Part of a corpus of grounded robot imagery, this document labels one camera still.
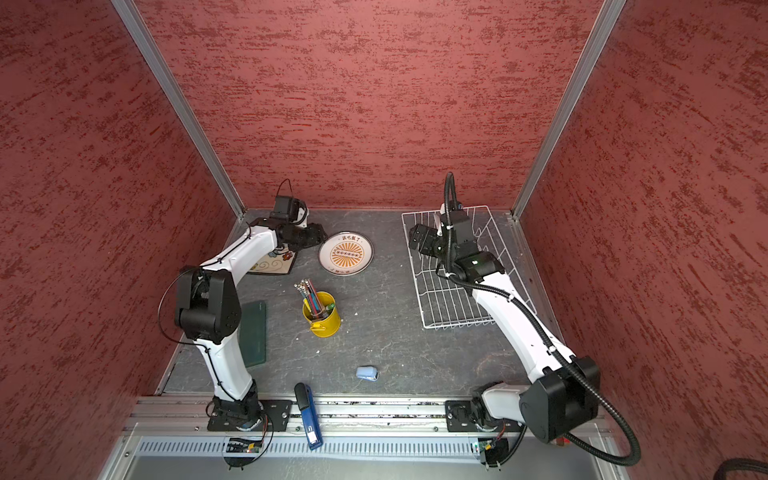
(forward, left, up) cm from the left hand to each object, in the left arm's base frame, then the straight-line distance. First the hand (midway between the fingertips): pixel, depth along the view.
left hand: (319, 243), depth 96 cm
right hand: (-10, -32, +14) cm, 36 cm away
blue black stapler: (-46, -3, -7) cm, 46 cm away
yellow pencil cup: (-26, -6, -3) cm, 27 cm away
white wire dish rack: (-16, -41, -8) cm, 45 cm away
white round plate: (+4, -7, -10) cm, 13 cm away
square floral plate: (-1, +16, -9) cm, 18 cm away
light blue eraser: (-38, -18, -8) cm, 43 cm away
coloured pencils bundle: (-21, -2, +2) cm, 22 cm away
